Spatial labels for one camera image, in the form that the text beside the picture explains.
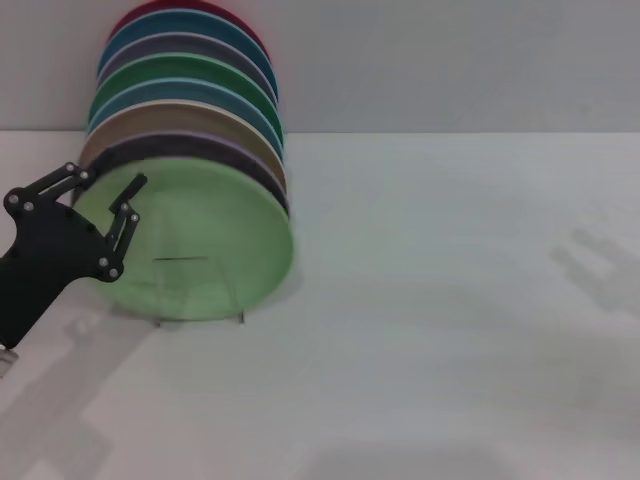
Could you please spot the light blue plate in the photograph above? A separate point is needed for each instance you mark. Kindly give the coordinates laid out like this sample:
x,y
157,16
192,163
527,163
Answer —
x,y
165,90

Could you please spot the clear acrylic plate rack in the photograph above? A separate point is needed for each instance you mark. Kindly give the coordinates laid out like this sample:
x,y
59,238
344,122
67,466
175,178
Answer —
x,y
180,259

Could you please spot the grey purple plate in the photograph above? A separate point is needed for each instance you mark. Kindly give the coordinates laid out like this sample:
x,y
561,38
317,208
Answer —
x,y
170,44

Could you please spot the red plate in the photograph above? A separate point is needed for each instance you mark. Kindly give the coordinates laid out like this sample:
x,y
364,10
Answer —
x,y
127,17

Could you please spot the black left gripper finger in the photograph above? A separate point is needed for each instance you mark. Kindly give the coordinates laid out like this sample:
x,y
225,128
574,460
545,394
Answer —
x,y
50,182
122,235

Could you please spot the tan plate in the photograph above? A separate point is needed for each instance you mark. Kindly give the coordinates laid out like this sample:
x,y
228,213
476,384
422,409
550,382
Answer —
x,y
165,117

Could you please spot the dark green plate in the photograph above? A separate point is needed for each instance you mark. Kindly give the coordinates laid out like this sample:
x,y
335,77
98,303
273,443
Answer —
x,y
170,65

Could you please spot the teal blue plate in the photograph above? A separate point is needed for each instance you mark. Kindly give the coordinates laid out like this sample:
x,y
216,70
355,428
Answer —
x,y
170,25

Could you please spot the lilac plate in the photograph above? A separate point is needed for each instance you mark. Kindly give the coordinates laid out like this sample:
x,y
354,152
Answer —
x,y
190,145

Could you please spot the light green plate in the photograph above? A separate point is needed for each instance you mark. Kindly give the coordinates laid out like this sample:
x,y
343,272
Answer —
x,y
200,225

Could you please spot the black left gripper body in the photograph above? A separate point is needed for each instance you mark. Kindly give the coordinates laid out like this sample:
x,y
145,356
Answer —
x,y
45,260

